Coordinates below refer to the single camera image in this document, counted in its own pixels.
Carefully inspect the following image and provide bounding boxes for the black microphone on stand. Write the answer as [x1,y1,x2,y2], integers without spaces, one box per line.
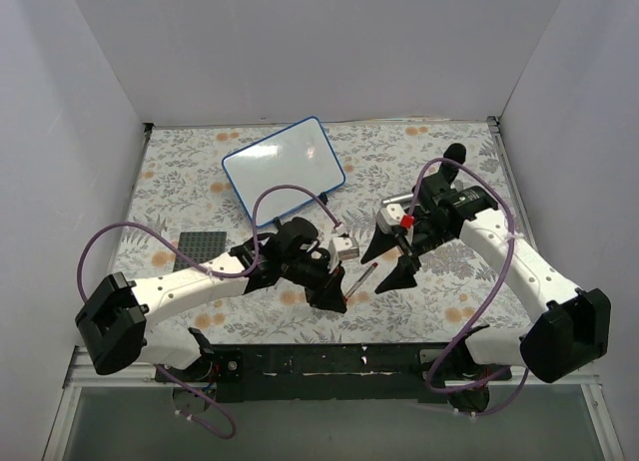
[380,143,466,207]

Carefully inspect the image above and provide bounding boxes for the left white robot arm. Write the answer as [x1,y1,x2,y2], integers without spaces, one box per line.
[75,217,358,381]

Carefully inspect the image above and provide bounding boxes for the grey studded baseplate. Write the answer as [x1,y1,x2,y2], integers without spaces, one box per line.
[178,231,227,264]

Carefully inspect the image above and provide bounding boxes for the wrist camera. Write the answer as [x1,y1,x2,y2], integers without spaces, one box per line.
[375,204,414,242]
[327,235,359,272]

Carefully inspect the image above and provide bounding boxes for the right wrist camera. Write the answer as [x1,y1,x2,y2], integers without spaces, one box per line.
[375,204,414,242]

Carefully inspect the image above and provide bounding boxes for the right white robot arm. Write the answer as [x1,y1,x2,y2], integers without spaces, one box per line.
[361,175,611,383]

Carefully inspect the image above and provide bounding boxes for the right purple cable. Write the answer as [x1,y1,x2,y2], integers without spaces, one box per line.
[412,157,529,417]

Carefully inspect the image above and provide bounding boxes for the blue framed whiteboard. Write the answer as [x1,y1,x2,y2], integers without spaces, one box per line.
[222,117,346,228]

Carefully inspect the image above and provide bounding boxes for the floral table mat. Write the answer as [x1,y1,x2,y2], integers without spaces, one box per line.
[107,122,528,344]

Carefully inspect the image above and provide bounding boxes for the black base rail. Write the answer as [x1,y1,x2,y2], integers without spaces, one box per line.
[154,341,515,402]

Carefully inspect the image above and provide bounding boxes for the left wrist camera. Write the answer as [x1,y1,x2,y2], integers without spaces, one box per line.
[327,235,359,272]

